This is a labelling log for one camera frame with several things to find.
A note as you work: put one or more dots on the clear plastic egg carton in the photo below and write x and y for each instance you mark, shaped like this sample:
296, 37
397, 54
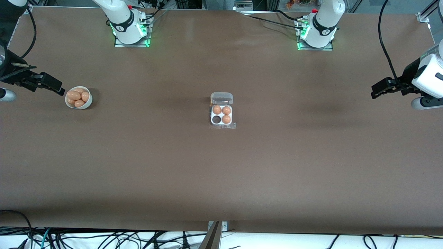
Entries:
222, 98

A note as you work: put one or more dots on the metal table edge bracket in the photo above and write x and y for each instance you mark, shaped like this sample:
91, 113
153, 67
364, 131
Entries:
225, 226

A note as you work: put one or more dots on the white round bowl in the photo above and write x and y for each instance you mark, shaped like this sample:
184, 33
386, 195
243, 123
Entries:
87, 103

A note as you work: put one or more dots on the aluminium corner bracket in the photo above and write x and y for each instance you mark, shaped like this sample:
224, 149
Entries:
27, 9
424, 17

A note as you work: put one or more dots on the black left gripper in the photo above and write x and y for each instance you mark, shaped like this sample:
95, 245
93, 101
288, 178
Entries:
408, 75

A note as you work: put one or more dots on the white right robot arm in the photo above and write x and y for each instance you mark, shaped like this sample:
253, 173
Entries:
126, 27

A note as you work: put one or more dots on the dark camera mount post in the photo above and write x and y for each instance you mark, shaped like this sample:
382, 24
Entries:
211, 240

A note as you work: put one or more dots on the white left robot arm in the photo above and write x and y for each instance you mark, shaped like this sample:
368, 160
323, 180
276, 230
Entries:
323, 24

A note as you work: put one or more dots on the brown table mat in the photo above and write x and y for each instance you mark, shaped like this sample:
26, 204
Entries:
221, 173

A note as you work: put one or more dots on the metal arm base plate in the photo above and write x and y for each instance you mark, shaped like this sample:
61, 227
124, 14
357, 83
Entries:
119, 44
328, 48

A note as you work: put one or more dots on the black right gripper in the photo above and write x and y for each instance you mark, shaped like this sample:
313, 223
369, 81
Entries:
14, 76

